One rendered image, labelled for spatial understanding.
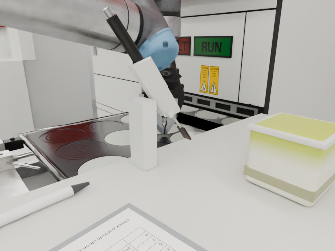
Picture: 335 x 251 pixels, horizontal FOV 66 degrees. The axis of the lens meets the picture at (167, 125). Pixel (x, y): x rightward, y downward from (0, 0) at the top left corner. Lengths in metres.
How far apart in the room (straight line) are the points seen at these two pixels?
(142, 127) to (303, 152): 0.16
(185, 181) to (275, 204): 0.09
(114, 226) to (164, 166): 0.12
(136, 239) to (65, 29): 0.24
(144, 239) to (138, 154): 0.12
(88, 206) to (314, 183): 0.21
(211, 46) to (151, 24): 0.28
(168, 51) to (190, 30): 0.31
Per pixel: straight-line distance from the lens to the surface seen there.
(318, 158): 0.26
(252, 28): 0.60
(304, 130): 0.28
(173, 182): 0.29
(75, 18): 0.33
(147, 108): 0.29
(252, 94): 0.60
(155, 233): 0.22
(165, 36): 0.40
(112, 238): 0.22
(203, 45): 0.67
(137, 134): 0.30
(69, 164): 0.51
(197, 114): 0.69
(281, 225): 0.25
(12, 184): 0.52
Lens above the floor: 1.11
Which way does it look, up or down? 18 degrees down
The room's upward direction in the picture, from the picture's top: straight up
